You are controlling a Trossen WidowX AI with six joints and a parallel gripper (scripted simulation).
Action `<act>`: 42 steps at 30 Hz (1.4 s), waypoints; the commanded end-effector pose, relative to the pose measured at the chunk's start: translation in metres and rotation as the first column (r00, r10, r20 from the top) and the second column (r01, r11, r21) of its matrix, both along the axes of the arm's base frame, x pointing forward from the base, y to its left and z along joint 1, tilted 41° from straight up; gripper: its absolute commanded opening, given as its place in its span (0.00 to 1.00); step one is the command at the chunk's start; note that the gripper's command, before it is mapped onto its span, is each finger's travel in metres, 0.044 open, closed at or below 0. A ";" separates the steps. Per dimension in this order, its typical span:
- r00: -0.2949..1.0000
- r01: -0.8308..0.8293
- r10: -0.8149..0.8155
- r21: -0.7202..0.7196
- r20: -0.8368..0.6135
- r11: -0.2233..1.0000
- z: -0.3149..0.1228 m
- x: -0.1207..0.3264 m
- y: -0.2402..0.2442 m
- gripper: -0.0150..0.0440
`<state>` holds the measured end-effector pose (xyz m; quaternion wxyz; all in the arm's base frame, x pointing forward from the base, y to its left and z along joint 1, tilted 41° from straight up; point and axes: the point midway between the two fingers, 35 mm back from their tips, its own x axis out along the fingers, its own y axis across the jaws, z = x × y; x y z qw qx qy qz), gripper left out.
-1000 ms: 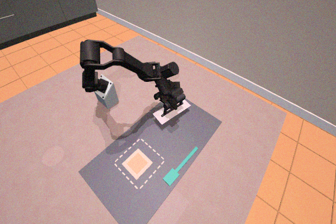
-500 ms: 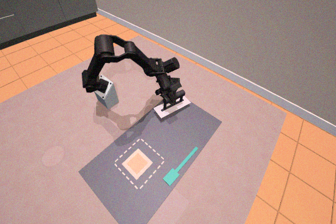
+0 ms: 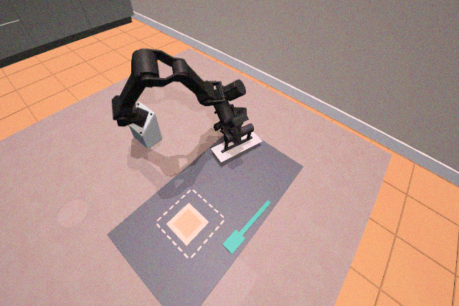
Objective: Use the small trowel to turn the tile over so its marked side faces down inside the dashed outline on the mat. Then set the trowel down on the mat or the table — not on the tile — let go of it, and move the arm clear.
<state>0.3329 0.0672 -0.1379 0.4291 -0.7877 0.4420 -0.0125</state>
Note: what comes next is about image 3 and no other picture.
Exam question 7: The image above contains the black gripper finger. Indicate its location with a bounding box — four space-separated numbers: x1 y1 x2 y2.
220 127 237 144
227 123 243 144

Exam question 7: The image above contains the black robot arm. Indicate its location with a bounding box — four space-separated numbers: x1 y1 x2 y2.
112 48 246 128

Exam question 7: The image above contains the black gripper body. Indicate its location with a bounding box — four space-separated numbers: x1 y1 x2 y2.
214 103 249 131

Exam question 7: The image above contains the peach square tile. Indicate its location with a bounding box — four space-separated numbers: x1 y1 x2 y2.
167 203 209 246

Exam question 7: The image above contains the teal flat trowel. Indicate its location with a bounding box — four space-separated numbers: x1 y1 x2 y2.
222 200 270 254

